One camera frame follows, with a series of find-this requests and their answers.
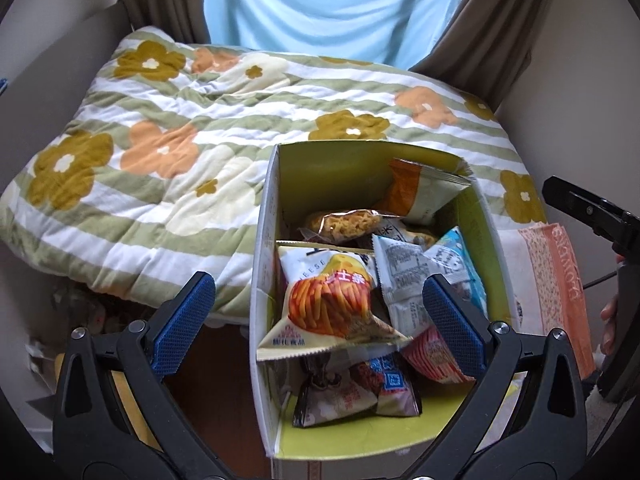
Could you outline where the pink striped snack packet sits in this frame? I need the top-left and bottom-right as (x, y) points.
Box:
(400, 325), (476, 383)

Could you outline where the person's right hand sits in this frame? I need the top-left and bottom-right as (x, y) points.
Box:
(599, 296), (621, 358)

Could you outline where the yellow-green cardboard box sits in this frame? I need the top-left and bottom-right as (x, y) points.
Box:
(248, 141), (521, 480)

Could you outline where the grey-green speckled snack bag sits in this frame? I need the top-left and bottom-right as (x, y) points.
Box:
(372, 220), (441, 248)

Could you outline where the black cable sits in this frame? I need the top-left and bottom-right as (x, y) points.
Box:
(582, 269), (621, 291)

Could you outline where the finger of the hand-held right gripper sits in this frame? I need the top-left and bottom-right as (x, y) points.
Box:
(541, 175), (640, 261)

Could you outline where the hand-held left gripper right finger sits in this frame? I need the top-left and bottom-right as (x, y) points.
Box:
(400, 272), (588, 480)

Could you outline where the blue white snack packet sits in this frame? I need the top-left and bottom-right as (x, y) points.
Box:
(372, 227), (488, 336)

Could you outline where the floral striped blanket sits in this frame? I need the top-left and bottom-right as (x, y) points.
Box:
(0, 25), (548, 321)

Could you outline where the orange white snack packet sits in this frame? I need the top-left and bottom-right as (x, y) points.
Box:
(387, 157), (476, 226)

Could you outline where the pale yellow orange snack packet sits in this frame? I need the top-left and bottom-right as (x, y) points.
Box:
(257, 245), (413, 363)

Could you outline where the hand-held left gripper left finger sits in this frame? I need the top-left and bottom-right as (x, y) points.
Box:
(52, 271), (241, 480)

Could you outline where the light blue cloth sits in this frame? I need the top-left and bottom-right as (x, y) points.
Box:
(200, 0), (463, 68)

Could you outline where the clear packet of yellow crisps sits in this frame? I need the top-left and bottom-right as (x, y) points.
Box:
(300, 208), (406, 243)

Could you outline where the dark brown snack packet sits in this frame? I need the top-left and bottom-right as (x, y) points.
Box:
(292, 352), (423, 428)

